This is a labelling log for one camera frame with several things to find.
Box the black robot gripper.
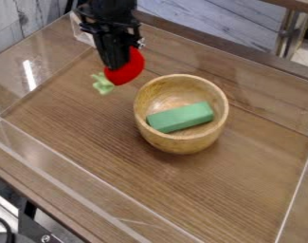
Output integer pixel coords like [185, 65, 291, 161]
[76, 0, 144, 70]

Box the red plush fruit green stem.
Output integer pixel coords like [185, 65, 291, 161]
[91, 47, 144, 95]

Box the wooden bowl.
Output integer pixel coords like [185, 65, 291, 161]
[133, 74, 229, 155]

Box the green rectangular block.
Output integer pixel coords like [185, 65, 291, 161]
[145, 102, 215, 134]

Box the clear acrylic front barrier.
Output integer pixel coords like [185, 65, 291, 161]
[0, 117, 203, 243]

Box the clear acrylic corner bracket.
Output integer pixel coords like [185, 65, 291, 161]
[68, 11, 95, 47]

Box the metal frame post background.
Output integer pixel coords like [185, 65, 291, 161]
[275, 9, 308, 60]

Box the black cable lower left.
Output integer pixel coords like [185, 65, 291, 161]
[0, 215, 15, 243]

